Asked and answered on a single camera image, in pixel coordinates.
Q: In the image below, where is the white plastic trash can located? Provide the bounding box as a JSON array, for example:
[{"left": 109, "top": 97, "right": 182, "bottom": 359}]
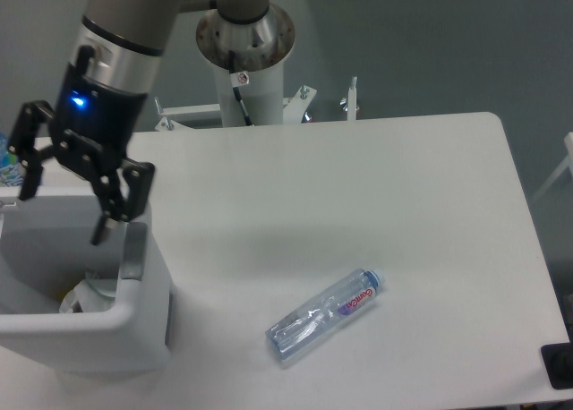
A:
[{"left": 1, "top": 179, "right": 175, "bottom": 372}]

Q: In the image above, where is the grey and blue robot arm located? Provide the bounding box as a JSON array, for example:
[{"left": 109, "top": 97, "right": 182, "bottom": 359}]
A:
[{"left": 8, "top": 0, "right": 295, "bottom": 244}]

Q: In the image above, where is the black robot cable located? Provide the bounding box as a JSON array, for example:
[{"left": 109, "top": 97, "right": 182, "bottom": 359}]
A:
[{"left": 227, "top": 49, "right": 254, "bottom": 127}]

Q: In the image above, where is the black device at table edge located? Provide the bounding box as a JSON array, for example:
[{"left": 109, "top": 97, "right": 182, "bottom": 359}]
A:
[{"left": 541, "top": 342, "right": 572, "bottom": 390}]

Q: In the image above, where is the white frame at right edge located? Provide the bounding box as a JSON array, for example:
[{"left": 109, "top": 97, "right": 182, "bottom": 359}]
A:
[{"left": 532, "top": 132, "right": 572, "bottom": 202}]

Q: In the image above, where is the white pedestal foot bracket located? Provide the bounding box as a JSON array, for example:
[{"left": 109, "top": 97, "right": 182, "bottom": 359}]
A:
[{"left": 155, "top": 76, "right": 360, "bottom": 131}]

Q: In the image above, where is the blue labelled water bottle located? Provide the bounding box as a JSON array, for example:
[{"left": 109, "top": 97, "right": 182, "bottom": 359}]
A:
[{"left": 0, "top": 132, "right": 23, "bottom": 187}]

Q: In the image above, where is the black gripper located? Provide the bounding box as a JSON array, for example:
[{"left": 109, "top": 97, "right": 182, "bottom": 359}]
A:
[{"left": 8, "top": 64, "right": 156, "bottom": 245}]

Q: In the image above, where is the white plastic bag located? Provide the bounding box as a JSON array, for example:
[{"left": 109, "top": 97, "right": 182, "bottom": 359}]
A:
[{"left": 74, "top": 272, "right": 117, "bottom": 312}]

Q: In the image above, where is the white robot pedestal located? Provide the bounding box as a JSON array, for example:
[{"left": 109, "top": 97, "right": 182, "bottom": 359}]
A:
[{"left": 196, "top": 4, "right": 295, "bottom": 127}]

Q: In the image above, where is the clear plastic bottle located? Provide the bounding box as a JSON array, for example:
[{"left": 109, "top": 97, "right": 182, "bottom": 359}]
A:
[{"left": 265, "top": 268, "right": 386, "bottom": 370}]

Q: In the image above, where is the trash inside the can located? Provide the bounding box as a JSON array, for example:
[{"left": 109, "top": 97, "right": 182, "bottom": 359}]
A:
[{"left": 59, "top": 289, "right": 83, "bottom": 314}]

